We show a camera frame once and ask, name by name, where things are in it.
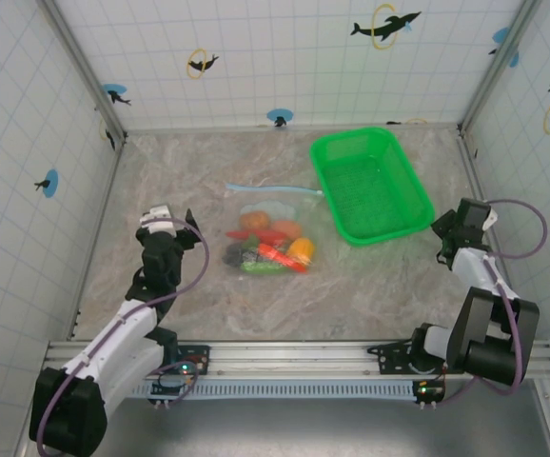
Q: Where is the dark purple toy eggplant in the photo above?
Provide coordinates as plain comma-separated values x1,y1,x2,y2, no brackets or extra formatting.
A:
221,242,263,268

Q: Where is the brown toy potato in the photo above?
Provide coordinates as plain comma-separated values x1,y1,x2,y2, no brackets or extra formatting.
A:
240,211,271,230

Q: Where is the red toy chili pepper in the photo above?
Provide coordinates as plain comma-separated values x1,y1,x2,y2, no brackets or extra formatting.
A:
226,229,286,247

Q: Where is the green toy cucumber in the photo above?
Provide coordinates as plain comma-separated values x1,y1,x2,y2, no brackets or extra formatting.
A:
240,262,286,277

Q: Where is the green plastic mesh basket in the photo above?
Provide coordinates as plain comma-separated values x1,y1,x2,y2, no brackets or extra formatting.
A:
308,127,436,248

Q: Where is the orange toy carrot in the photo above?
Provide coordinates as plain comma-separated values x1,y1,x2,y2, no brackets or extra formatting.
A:
257,242,301,268

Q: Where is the orange toy fruit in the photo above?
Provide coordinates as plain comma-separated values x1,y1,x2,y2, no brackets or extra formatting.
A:
272,219,304,240

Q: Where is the clear printed zip-top bag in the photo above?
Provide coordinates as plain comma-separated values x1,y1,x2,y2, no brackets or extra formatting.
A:
225,183,326,278

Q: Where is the yellow toy bell pepper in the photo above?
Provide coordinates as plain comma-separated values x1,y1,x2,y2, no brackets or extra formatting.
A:
286,236,316,270

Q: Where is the small black controller board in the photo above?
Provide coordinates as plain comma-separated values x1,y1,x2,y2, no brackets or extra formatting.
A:
148,373,195,408
412,378,447,408

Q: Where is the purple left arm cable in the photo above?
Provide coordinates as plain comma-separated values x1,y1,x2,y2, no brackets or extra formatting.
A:
34,216,210,457

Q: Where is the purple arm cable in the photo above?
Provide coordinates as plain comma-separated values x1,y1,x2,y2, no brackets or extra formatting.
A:
420,198,550,408
34,216,210,457

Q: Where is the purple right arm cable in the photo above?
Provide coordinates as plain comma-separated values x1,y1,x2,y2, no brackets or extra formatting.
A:
420,198,550,408

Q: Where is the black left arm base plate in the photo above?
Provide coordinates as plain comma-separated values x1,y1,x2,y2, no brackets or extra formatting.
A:
172,343,212,375

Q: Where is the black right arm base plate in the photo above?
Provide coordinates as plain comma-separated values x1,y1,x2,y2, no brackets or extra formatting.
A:
367,341,417,377

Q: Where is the aluminium corner frame post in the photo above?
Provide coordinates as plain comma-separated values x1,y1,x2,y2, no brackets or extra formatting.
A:
458,0,540,137
36,0,128,144

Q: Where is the aluminium mounting rail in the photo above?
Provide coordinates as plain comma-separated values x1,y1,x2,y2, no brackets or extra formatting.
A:
46,340,550,380

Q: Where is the white slotted cable duct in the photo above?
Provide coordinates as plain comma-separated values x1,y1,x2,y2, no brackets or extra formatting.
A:
129,380,419,400

